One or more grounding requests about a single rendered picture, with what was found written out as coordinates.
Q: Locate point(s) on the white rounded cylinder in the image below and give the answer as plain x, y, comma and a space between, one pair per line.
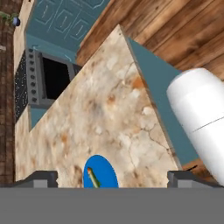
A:
201, 113

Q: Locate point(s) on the blue round plate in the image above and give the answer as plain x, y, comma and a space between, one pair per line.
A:
105, 172

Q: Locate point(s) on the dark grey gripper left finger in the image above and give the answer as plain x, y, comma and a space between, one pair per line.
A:
43, 178

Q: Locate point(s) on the green and orange fish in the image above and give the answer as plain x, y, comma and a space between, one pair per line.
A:
93, 177

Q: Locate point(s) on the teal cupboard run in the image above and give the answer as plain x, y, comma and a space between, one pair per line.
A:
62, 23

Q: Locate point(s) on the grey oven with black hob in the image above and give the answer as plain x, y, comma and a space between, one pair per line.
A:
36, 78

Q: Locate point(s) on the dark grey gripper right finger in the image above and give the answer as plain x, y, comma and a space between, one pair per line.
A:
181, 178

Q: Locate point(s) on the green plant in blue pot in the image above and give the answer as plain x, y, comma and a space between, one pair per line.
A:
15, 20

